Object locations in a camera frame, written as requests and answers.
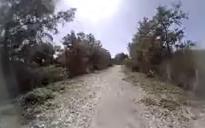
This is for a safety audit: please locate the pale dirt path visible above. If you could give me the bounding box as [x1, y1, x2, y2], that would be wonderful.
[19, 64, 205, 128]

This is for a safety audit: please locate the row of trees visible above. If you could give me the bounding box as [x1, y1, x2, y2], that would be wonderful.
[0, 0, 128, 101]
[124, 3, 205, 101]

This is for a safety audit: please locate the grass verge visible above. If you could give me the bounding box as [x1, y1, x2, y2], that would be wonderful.
[121, 66, 205, 121]
[0, 71, 88, 128]

